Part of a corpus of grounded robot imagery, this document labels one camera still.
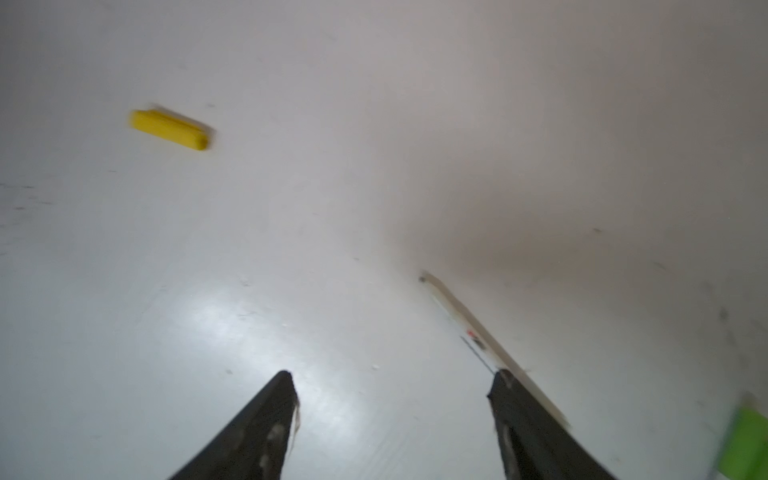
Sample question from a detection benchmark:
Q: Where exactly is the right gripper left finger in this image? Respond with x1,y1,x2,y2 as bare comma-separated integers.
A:
171,370,299,480

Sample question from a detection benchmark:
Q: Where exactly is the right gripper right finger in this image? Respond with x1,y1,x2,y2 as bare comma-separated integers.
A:
487,369,614,480

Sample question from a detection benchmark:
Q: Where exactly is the pen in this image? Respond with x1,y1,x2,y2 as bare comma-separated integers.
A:
419,271,570,430

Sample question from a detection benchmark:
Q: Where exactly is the green pen cap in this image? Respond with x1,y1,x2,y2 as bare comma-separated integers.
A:
716,406,767,480

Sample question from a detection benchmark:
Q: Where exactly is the yellow pen cap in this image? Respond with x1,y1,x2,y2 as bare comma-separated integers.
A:
129,108,212,151

